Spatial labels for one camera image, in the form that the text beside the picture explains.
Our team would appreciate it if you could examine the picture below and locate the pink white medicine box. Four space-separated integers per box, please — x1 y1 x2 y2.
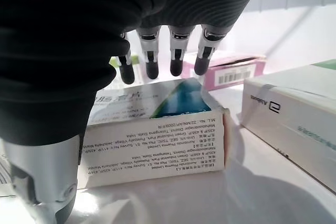
182 54 267 91

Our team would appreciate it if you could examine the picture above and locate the large green white medicine box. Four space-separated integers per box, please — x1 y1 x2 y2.
237 60 336 195

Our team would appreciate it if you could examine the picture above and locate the small green white medicine box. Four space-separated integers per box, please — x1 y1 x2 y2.
109 55 141 71

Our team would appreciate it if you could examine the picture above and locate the white blue medicine box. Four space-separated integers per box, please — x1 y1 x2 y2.
78 77 232 190

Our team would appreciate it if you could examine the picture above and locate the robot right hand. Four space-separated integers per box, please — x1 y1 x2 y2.
0 0 268 224

